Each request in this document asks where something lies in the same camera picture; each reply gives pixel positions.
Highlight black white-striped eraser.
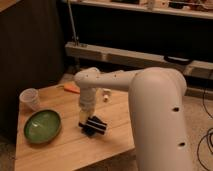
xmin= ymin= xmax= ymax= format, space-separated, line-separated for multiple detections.
xmin=79 ymin=116 xmax=107 ymax=135

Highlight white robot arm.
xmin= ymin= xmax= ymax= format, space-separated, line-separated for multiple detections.
xmin=74 ymin=67 xmax=193 ymax=171

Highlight blue sponge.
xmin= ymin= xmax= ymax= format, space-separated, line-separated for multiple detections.
xmin=82 ymin=127 xmax=96 ymax=137

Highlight small white block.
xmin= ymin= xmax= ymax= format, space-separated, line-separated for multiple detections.
xmin=102 ymin=88 xmax=111 ymax=102

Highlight orange carrot toy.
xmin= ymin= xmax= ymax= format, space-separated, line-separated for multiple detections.
xmin=59 ymin=83 xmax=80 ymax=94

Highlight clear plastic cup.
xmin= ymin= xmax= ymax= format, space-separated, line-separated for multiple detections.
xmin=19 ymin=88 xmax=40 ymax=111

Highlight metal stand pole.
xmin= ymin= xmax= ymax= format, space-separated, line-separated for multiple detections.
xmin=67 ymin=0 xmax=79 ymax=46

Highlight upper wooden shelf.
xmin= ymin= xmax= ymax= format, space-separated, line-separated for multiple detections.
xmin=61 ymin=0 xmax=213 ymax=20

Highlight wooden shelf rail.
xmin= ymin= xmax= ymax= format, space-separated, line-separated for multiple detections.
xmin=65 ymin=42 xmax=213 ymax=78

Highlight black handle on rail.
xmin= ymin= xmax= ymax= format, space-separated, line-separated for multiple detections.
xmin=164 ymin=56 xmax=193 ymax=65

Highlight black floor cables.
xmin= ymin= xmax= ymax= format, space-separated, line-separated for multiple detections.
xmin=195 ymin=71 xmax=213 ymax=171

